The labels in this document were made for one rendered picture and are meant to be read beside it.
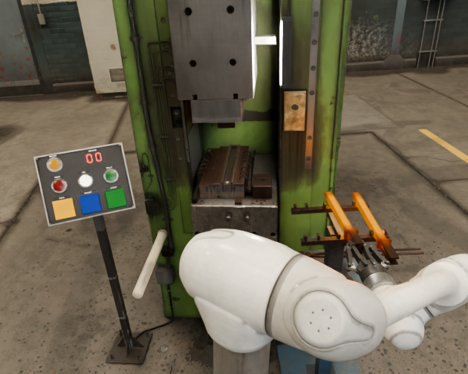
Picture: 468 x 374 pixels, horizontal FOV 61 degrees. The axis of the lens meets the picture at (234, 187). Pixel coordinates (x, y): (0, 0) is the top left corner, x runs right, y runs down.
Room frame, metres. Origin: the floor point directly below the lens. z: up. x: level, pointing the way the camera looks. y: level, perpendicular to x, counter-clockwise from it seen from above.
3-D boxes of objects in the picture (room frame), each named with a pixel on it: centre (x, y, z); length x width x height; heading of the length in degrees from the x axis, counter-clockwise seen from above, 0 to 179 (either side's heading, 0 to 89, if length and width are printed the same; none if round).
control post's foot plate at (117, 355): (1.50, 0.62, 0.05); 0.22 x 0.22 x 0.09; 84
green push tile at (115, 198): (1.41, 0.49, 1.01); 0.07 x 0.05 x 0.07; 109
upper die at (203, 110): (1.72, 0.03, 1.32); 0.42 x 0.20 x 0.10; 174
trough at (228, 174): (1.72, 0.01, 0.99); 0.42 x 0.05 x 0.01; 174
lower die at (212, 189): (1.72, 0.03, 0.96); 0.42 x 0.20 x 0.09; 174
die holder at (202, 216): (1.73, -0.02, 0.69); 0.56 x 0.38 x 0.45; 174
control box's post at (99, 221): (1.50, 0.62, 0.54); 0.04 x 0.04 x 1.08; 84
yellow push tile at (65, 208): (1.34, 0.68, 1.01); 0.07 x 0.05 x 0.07; 109
